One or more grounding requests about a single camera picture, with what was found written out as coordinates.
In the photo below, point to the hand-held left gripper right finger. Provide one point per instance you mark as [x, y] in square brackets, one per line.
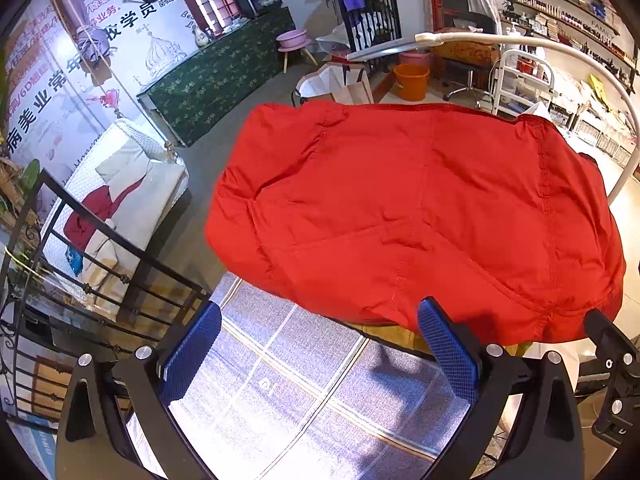
[447, 350]

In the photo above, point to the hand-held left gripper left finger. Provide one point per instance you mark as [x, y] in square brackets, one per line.
[190, 355]

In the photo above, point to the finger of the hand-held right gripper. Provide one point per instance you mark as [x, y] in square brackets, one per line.
[607, 332]

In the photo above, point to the red jacket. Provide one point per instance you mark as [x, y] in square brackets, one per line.
[400, 210]

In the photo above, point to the blue checked blanket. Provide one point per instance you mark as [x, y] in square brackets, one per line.
[300, 370]

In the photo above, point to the black iron railing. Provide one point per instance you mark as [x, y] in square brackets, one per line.
[150, 251]

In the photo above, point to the dark red cloth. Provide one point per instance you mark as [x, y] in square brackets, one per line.
[92, 210]

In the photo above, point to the white cushioned sofa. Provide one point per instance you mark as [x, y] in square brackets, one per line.
[145, 180]

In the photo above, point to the display of small boxes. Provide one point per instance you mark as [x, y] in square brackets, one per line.
[590, 130]

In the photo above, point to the green leafy plant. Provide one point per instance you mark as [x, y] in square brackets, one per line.
[22, 185]

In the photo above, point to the orange bucket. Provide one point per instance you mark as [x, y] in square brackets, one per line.
[411, 82]

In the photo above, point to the white trolley cart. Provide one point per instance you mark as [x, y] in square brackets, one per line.
[500, 80]

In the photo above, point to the brown paper bag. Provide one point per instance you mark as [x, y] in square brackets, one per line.
[357, 90]

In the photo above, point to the green patterned counter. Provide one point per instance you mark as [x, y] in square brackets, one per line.
[220, 75]

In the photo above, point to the pink bucket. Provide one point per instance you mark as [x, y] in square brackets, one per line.
[416, 57]

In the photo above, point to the white paper bag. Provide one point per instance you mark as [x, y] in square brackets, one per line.
[320, 82]

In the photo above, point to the white gooseneck lamp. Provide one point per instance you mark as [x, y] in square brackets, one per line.
[500, 36]

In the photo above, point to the white vase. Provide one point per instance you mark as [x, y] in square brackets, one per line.
[201, 37]

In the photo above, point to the small wooden stool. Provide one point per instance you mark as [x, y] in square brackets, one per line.
[297, 52]

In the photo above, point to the purple cloth bundle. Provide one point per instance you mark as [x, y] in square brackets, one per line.
[95, 47]

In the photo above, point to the black swivel stool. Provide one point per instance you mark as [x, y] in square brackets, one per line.
[470, 22]

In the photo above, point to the pink basin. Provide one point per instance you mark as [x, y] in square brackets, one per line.
[291, 37]

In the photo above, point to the black iron fence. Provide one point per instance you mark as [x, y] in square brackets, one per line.
[382, 10]

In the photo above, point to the wall poster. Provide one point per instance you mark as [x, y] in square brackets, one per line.
[50, 85]

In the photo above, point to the wall shelves with bottles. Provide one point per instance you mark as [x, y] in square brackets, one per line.
[575, 15]

